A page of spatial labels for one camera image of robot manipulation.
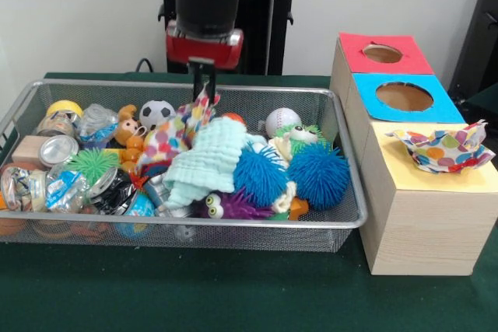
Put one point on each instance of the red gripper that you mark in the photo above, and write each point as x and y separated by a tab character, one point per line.
202	50

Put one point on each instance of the cream knitted cloth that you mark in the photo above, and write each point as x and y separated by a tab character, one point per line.
282	150

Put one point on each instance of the blue spiky ball with eyes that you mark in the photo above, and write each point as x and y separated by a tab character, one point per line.
260	170

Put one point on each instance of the polka dot cloth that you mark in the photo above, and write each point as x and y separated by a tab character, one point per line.
171	137
447	149

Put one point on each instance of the light blue knitted cloth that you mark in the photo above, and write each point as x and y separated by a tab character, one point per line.
206	161

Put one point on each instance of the white baseball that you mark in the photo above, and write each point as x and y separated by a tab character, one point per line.
283	119

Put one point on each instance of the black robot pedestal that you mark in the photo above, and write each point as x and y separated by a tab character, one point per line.
272	29

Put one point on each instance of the silver mesh bin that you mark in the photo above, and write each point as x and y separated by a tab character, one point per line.
97	93

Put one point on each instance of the orange red ball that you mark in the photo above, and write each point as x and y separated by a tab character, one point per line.
233	117

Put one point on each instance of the green spiky toy with eyes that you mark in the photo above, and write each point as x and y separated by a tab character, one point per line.
305	133

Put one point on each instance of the dark green table cloth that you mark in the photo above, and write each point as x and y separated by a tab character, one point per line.
233	293

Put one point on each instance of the green spiky ball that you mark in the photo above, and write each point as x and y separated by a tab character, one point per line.
93	163

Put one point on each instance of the black and white soccer ball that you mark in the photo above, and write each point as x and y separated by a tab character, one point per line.
156	112

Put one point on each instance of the purple spiky toy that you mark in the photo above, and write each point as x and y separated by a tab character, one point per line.
237	209

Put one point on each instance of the wooden box with three holes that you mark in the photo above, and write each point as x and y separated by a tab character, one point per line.
420	231

